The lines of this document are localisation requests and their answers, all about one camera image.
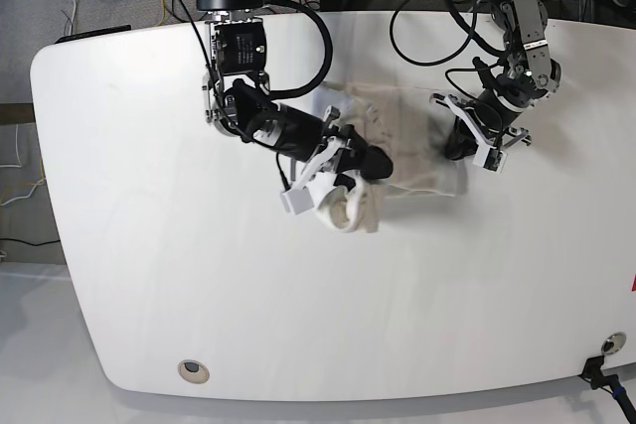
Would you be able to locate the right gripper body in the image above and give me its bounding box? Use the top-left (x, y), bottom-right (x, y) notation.
top-left (275, 104), bottom-right (361, 191)

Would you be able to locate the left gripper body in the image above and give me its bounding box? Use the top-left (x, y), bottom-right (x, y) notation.
top-left (430, 89), bottom-right (532, 154)

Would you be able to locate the white printed T-shirt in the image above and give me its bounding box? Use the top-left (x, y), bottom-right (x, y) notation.
top-left (308, 83), bottom-right (467, 233)

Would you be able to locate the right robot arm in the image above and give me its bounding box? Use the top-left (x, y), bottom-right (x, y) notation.
top-left (196, 0), bottom-right (394, 192)

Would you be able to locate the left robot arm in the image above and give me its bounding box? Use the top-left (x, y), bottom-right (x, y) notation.
top-left (419, 0), bottom-right (561, 172)

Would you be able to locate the silver table grommet left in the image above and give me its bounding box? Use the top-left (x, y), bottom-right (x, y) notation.
top-left (178, 359), bottom-right (210, 384)

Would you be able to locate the silver table grommet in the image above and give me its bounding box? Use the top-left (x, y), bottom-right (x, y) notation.
top-left (178, 359), bottom-right (210, 384)
top-left (600, 332), bottom-right (627, 355)

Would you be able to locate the silver table grommet right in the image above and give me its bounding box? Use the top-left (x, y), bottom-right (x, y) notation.
top-left (600, 332), bottom-right (627, 355)

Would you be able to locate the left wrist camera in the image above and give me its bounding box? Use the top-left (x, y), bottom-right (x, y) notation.
top-left (473, 144), bottom-right (507, 174)

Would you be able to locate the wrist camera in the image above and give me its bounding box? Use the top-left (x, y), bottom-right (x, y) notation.
top-left (280, 188), bottom-right (314, 215)
top-left (473, 144), bottom-right (507, 174)

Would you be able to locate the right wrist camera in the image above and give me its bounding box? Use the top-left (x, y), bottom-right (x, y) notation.
top-left (280, 188), bottom-right (314, 215)

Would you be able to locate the black clamp with cable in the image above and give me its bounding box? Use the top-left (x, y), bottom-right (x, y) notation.
top-left (579, 355), bottom-right (636, 424)

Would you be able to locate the white cable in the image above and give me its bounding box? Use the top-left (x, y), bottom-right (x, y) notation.
top-left (0, 120), bottom-right (46, 207)

